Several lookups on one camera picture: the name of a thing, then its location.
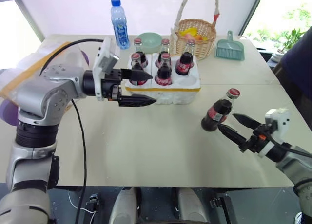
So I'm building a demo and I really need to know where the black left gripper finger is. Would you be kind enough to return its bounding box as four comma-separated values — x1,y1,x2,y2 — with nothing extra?
120,68,154,82
118,95,157,108

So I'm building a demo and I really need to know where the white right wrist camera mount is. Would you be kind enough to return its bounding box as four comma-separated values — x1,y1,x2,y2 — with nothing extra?
258,108,292,159

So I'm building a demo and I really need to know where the grey rounded shape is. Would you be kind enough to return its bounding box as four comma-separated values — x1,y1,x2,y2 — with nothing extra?
108,187,140,224
175,187,211,224

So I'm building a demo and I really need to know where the white foam crate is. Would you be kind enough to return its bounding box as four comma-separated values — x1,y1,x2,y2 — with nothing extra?
124,52,202,106

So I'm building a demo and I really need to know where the thin white wire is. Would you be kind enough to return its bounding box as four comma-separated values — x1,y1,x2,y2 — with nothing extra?
67,190,96,224

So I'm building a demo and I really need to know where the black hanging cable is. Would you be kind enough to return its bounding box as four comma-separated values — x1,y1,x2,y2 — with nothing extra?
70,99,88,224

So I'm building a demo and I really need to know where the green potted plant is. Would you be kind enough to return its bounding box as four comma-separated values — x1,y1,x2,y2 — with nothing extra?
274,28,307,62

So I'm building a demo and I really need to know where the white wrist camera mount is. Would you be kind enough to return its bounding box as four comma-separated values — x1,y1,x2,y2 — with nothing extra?
258,108,292,159
92,36,121,102

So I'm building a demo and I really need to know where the black table clamp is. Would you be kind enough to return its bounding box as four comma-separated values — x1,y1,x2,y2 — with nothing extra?
86,193,100,213
209,195,230,209

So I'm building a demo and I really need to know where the blue plastic water bottle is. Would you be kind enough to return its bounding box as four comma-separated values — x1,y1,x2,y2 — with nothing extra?
110,0,131,50

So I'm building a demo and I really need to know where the wicker basket with handle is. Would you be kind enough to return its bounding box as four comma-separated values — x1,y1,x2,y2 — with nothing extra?
170,0,221,62

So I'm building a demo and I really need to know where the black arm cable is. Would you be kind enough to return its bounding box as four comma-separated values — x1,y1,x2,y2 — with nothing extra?
272,138,312,159
39,38,105,76

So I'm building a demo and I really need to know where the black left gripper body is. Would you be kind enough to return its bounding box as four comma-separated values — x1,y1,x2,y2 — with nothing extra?
100,69,123,102

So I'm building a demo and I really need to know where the yellow item in basket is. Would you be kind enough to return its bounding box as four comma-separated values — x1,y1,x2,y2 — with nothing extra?
179,27,198,37

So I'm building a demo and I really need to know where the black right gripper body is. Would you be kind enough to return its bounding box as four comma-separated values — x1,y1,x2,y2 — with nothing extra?
239,123,273,154

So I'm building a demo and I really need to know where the light green bowl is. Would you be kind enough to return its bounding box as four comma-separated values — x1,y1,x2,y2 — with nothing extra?
136,32,162,55

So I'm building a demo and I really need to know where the green dustpan with brush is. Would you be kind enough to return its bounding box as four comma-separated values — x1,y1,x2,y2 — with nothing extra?
214,30,245,62

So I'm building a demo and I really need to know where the person in dark clothing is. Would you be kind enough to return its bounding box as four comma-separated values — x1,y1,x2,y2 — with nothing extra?
272,26,312,117

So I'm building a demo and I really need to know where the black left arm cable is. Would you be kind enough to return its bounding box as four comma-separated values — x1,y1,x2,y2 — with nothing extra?
39,38,105,76

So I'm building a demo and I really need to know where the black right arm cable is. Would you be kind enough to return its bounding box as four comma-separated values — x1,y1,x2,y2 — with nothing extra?
272,138,312,159

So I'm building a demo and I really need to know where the glass cola bottle red cap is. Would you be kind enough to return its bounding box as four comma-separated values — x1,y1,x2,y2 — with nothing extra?
156,38,171,67
129,52,149,86
133,37,149,68
154,52,174,86
175,38,196,76
201,88,241,133

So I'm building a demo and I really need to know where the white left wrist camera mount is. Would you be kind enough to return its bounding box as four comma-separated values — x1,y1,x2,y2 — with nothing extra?
92,36,121,102

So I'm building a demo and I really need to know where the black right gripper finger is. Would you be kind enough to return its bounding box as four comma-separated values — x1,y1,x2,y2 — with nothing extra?
217,123,248,147
232,113,263,131

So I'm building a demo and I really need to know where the taped cardboard box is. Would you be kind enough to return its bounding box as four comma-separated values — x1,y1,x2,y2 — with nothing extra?
0,40,90,127

